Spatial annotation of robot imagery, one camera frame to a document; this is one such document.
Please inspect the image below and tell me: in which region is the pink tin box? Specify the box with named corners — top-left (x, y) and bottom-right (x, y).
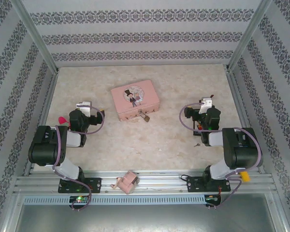
top-left (110, 79), bottom-right (160, 123)

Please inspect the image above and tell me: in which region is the brass padlock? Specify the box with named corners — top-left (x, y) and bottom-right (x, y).
top-left (139, 110), bottom-right (151, 123)

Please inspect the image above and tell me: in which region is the white pink plush toy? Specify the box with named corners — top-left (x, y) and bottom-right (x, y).
top-left (58, 116), bottom-right (71, 128)

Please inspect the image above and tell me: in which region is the yellow block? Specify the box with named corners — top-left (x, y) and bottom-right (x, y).
top-left (240, 171), bottom-right (252, 183)

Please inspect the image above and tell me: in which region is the pink wooden toy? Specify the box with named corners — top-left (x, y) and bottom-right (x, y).
top-left (110, 170), bottom-right (139, 195)

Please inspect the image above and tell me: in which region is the left green circuit board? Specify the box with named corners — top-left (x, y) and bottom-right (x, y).
top-left (70, 195), bottom-right (89, 203)

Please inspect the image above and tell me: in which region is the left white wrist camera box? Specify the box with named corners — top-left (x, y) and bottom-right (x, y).
top-left (76, 101), bottom-right (91, 117)

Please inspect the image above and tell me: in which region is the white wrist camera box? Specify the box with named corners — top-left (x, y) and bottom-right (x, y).
top-left (199, 96), bottom-right (214, 114)
top-left (76, 101), bottom-right (91, 117)

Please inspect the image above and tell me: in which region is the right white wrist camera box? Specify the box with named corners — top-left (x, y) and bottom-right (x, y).
top-left (199, 96), bottom-right (214, 114)

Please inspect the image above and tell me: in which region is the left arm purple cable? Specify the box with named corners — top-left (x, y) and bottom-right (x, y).
top-left (52, 103), bottom-right (106, 211)

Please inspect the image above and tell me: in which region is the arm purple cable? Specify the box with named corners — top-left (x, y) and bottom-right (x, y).
top-left (179, 102), bottom-right (263, 210)
top-left (52, 103), bottom-right (106, 211)

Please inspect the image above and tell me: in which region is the aluminium side rail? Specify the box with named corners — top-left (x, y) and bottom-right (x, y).
top-left (226, 69), bottom-right (266, 174)
top-left (23, 72), bottom-right (60, 176)

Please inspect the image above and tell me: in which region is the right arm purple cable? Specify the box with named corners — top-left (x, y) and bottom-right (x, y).
top-left (179, 102), bottom-right (263, 210)

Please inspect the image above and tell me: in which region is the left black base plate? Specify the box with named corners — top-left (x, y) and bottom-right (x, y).
top-left (58, 177), bottom-right (102, 194)

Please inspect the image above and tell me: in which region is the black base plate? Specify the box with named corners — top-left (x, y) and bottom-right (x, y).
top-left (58, 177), bottom-right (102, 194)
top-left (186, 176), bottom-right (232, 193)

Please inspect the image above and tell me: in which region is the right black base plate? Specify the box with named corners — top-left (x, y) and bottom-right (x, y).
top-left (186, 176), bottom-right (232, 193)

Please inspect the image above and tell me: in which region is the aluminium rail frame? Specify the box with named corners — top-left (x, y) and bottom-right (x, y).
top-left (13, 169), bottom-right (277, 194)

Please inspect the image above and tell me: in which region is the white slotted cable duct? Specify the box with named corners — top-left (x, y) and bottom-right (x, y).
top-left (23, 195), bottom-right (206, 205)

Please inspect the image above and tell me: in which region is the aluminium corner post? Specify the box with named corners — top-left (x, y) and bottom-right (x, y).
top-left (226, 0), bottom-right (273, 71)
top-left (9, 0), bottom-right (60, 73)

